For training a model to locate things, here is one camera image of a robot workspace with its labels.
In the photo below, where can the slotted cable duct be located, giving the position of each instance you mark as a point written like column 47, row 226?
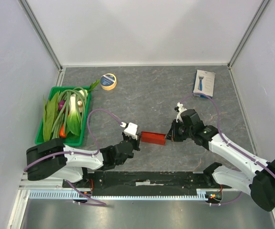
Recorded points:
column 74, row 195

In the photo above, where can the green plastic tray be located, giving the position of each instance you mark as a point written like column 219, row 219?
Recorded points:
column 56, row 119

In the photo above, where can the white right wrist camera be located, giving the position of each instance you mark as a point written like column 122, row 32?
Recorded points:
column 179, row 109

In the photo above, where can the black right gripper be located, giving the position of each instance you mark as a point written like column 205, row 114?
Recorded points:
column 173, row 133

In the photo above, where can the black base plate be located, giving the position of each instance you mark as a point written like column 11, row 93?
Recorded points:
column 145, row 183

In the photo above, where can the green leafy vegetables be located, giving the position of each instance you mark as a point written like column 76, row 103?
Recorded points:
column 50, row 109

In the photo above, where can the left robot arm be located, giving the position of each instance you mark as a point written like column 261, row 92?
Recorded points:
column 54, row 159

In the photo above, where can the purple onion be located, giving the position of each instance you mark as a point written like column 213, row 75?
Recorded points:
column 61, row 105

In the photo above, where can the orange carrot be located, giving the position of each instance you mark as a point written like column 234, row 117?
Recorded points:
column 62, row 132

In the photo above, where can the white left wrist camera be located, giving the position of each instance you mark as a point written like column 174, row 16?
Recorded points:
column 130, row 129

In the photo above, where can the razor package box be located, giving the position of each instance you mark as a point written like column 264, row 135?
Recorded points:
column 204, row 83

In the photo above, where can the masking tape roll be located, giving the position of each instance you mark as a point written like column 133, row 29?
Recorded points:
column 108, row 81

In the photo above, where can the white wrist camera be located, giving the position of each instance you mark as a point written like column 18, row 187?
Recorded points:
column 130, row 129
column 179, row 109

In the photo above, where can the green long beans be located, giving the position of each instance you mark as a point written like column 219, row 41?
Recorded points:
column 61, row 119

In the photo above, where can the bok choy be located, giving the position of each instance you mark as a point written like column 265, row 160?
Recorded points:
column 73, row 123

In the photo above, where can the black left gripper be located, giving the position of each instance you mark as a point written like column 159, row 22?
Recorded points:
column 136, row 141

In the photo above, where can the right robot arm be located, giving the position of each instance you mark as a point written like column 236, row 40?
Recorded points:
column 253, row 175

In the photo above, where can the red paper box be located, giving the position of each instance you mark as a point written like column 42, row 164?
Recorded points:
column 153, row 138

